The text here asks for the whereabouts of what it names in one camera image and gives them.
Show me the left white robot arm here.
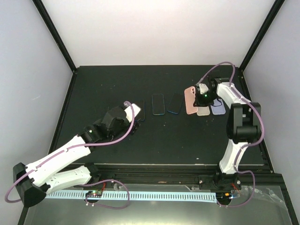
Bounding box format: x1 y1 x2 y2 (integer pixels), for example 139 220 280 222
12 101 143 208

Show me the beige cased phone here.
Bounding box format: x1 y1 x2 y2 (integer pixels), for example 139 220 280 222
196 106 210 116

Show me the lavender phone case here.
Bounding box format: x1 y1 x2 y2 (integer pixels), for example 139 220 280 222
210 98 226 115

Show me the black aluminium front rail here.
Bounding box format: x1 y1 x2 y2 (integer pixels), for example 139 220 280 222
89 164 284 188

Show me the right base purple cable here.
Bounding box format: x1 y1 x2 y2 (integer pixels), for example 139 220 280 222
217 170 256 209

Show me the left black frame post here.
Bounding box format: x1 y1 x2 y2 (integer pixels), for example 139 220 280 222
31 0 78 74

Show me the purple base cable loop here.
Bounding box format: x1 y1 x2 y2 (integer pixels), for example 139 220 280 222
84 179 131 210

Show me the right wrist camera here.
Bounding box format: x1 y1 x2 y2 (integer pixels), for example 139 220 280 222
196 83 209 95

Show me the light blue slotted cable duct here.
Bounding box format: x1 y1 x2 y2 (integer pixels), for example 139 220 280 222
46 190 217 203

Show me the blue phone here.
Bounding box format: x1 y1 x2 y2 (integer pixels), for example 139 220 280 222
167 93 184 114

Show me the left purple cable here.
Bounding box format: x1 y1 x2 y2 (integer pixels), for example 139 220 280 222
5 100 135 203

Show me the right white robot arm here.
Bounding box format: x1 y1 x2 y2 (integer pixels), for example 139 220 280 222
192 78 264 189

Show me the pink cased phone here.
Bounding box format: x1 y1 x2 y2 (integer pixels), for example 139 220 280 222
184 86 198 115

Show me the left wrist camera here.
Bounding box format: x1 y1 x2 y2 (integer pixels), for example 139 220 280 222
124 103 141 122

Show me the small circuit board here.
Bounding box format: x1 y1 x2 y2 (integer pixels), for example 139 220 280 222
85 190 103 198

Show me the black frame post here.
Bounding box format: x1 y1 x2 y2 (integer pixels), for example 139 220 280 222
31 0 78 74
239 0 286 71

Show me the right black frame post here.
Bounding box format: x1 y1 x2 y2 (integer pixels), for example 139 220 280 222
239 0 286 71

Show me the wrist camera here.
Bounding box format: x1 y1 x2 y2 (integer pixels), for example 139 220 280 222
124 103 141 122
196 83 209 95

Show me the dark phone from pink case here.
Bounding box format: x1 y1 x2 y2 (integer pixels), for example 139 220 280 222
135 100 145 121

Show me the teal phone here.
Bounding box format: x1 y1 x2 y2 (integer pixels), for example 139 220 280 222
152 94 165 115

